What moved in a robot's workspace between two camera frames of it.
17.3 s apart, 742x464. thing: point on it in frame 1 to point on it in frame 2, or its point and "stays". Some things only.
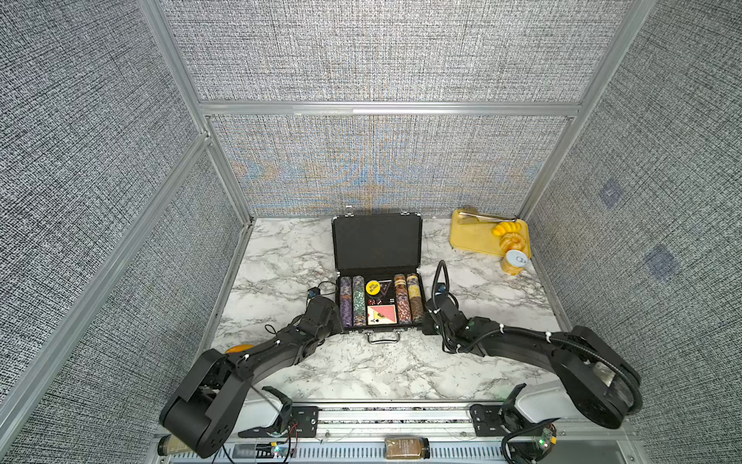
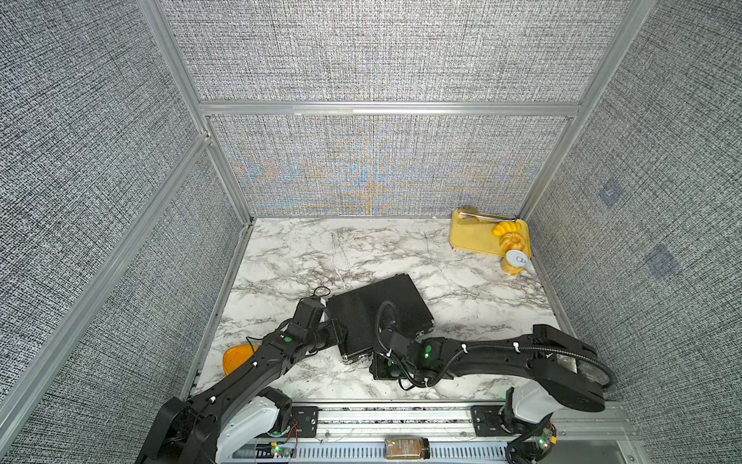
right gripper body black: x=427 y=329 to x=383 y=371
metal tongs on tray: x=489 y=218 stays
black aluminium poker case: x=400 y=241 to x=392 y=304
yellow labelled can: x=514 y=262 stays
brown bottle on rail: x=407 y=448 stays
